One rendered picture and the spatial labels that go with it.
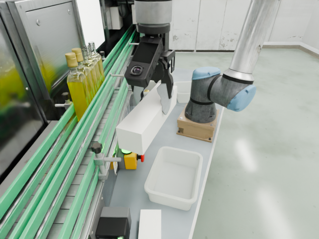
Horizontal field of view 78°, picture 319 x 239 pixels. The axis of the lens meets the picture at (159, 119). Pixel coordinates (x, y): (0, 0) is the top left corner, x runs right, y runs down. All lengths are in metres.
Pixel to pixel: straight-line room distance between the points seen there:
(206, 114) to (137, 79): 0.58
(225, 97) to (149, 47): 0.45
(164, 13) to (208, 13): 4.28
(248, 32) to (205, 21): 3.95
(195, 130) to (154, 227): 0.48
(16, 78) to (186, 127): 0.69
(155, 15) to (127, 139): 0.25
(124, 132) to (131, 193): 0.37
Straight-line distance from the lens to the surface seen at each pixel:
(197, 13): 4.67
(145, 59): 0.40
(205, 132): 0.93
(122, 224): 0.61
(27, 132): 0.86
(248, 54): 0.78
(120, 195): 0.76
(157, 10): 0.42
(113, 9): 2.01
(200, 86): 0.85
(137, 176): 0.80
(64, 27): 1.09
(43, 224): 0.57
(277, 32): 5.79
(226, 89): 0.79
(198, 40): 4.77
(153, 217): 0.64
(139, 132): 0.41
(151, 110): 0.48
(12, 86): 0.81
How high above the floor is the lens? 1.37
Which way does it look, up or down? 35 degrees down
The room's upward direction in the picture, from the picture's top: straight up
